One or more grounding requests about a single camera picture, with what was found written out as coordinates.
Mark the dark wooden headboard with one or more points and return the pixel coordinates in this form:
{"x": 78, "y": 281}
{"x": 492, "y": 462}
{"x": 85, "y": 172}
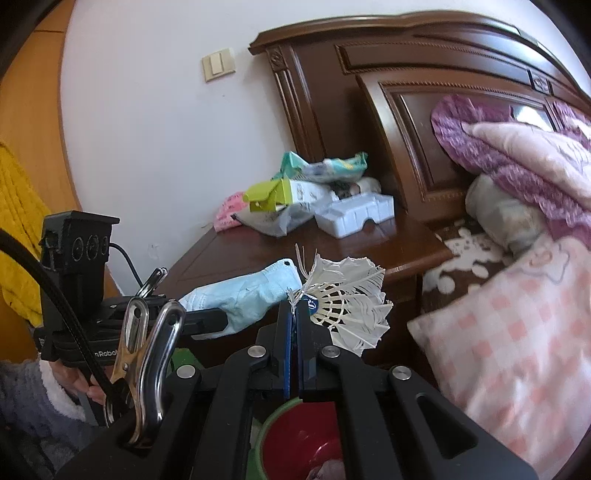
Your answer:
{"x": 392, "y": 115}

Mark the wooden wardrobe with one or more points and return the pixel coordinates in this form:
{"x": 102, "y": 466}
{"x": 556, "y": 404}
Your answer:
{"x": 41, "y": 92}

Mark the white plastic tray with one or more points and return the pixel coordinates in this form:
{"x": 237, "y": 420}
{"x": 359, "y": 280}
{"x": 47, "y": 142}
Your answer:
{"x": 355, "y": 212}

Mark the green wet wipes pack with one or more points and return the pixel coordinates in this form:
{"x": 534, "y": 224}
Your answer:
{"x": 323, "y": 166}

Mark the yellow knit cloth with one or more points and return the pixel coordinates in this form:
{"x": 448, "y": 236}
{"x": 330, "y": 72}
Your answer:
{"x": 14, "y": 230}

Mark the small white sock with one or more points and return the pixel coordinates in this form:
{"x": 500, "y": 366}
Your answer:
{"x": 364, "y": 184}

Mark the brown white printed blanket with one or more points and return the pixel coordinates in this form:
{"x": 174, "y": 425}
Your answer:
{"x": 461, "y": 258}

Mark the metal spring clip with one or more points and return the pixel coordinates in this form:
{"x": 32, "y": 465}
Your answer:
{"x": 154, "y": 279}
{"x": 143, "y": 360}

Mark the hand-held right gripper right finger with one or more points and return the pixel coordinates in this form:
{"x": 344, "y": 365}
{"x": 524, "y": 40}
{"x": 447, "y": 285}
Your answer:
{"x": 301, "y": 360}

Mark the person's left hand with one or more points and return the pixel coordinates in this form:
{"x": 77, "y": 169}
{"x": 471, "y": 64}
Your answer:
{"x": 74, "y": 378}

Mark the pink tissue pack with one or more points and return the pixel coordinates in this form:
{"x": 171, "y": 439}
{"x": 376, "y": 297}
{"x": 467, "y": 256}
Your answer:
{"x": 228, "y": 210}

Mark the wooden nightstand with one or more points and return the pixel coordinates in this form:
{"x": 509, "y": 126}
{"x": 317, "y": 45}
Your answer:
{"x": 300, "y": 249}

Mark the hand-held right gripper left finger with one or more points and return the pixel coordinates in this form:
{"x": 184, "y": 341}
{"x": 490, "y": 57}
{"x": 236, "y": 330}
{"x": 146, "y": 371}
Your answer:
{"x": 288, "y": 360}

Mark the white feather shuttlecock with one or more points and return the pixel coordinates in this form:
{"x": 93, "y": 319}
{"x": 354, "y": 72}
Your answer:
{"x": 351, "y": 300}

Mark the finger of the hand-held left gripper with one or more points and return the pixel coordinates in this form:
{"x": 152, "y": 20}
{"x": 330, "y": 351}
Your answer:
{"x": 207, "y": 323}

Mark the beige light switch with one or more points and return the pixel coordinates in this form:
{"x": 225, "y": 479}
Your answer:
{"x": 219, "y": 64}

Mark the purple lace-edged quilt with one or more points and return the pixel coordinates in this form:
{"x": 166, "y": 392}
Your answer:
{"x": 508, "y": 152}

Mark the grey pillow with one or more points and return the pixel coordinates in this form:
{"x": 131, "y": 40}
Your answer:
{"x": 498, "y": 217}

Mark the clear plastic bag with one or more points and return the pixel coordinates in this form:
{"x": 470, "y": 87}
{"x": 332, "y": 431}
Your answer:
{"x": 272, "y": 224}

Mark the pink checked quilt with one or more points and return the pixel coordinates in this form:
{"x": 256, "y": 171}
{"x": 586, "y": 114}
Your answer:
{"x": 521, "y": 346}

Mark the yellow-green and white box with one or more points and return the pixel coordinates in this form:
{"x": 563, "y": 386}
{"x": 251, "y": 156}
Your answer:
{"x": 281, "y": 194}

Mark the red bin with green rim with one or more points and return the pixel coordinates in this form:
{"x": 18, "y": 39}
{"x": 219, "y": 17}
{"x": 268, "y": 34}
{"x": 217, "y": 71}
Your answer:
{"x": 295, "y": 443}

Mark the blue face mask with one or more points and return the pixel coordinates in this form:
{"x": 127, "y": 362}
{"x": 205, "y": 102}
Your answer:
{"x": 240, "y": 295}

